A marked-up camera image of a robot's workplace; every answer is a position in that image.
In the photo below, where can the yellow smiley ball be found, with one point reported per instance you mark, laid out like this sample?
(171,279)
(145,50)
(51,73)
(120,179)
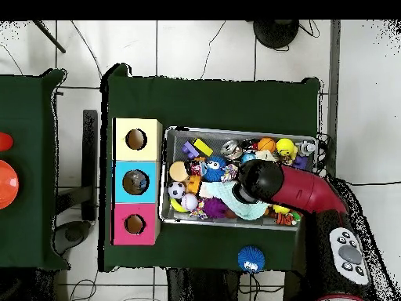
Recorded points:
(286,148)

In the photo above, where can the white baseball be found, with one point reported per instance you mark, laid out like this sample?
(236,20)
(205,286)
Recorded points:
(190,201)

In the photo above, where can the small red object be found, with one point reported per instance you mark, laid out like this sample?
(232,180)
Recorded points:
(4,142)

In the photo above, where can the blue spiky ball with eyes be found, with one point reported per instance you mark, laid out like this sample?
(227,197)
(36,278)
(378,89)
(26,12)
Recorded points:
(215,169)

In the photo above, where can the purple spiky toy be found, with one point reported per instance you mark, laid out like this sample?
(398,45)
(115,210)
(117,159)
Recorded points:
(215,208)

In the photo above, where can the small orange basketball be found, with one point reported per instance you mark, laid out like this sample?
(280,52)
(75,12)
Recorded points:
(266,145)

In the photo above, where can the grey round floor base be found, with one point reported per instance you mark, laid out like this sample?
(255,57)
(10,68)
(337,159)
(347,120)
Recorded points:
(74,233)

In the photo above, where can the small soccer ball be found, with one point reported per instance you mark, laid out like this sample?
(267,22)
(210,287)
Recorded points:
(177,190)

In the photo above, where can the dark green side table cloth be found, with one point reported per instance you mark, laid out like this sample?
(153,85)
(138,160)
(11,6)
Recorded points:
(31,238)

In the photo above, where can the pale blue waffle cloth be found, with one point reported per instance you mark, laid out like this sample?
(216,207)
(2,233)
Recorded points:
(219,191)

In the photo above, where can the shallow clear mesh bin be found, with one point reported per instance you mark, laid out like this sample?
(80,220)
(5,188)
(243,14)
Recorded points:
(178,141)

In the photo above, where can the wooden box with three holes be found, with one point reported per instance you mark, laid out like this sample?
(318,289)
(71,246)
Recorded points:
(136,188)

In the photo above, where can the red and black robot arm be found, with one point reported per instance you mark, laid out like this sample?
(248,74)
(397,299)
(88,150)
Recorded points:
(301,191)

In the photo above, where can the black drink can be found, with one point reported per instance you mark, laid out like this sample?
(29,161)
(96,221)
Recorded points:
(231,149)

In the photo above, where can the plain blue spiky ball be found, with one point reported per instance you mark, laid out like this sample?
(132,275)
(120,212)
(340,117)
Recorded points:
(251,259)

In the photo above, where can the black round stand base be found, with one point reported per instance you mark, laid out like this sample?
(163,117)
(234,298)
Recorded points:
(276,32)

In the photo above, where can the orange disc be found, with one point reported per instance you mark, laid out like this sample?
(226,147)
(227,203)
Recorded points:
(7,185)

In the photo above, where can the yellow toy banana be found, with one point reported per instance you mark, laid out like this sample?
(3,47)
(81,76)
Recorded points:
(178,206)

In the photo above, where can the black upright panel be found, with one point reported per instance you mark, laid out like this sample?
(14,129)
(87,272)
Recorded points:
(90,163)

